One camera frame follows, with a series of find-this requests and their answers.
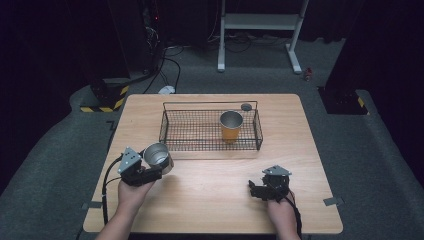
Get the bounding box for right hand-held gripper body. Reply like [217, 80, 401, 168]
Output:
[260, 164, 293, 203]

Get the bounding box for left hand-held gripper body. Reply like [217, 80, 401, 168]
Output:
[117, 146, 164, 187]

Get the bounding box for silver metal cup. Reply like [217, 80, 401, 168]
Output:
[142, 142, 175, 176]

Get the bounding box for black wire basket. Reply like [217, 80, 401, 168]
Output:
[158, 100, 264, 152]

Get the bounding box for orange metal cup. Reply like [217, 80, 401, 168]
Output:
[219, 110, 245, 144]

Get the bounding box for person's left hand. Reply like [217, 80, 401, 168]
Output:
[116, 179, 157, 214]

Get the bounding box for grey tape piece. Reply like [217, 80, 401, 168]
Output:
[322, 196, 345, 207]
[81, 201, 103, 211]

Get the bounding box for black yellow striped base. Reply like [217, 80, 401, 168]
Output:
[79, 78, 130, 113]
[317, 85, 370, 116]

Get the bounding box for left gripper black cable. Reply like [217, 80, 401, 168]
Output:
[101, 154, 125, 227]

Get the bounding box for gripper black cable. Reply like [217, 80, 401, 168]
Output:
[285, 189, 303, 240]
[101, 154, 125, 227]

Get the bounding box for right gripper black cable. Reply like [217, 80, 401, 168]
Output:
[285, 189, 303, 240]

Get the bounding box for black floor cables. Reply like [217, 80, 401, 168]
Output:
[142, 26, 185, 95]

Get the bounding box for white metal stand frame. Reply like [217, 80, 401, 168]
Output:
[217, 0, 310, 75]

